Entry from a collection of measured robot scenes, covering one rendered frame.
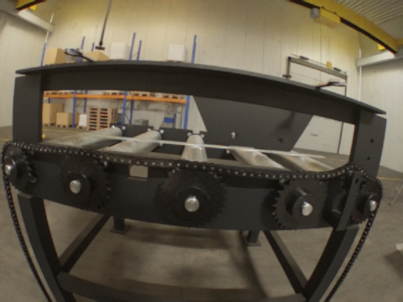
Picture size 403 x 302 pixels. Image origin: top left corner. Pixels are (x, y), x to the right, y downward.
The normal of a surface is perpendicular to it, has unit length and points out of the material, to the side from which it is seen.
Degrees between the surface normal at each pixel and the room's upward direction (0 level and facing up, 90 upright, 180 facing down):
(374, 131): 90
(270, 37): 90
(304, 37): 90
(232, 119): 90
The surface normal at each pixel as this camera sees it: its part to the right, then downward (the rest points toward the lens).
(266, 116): 0.03, 0.18
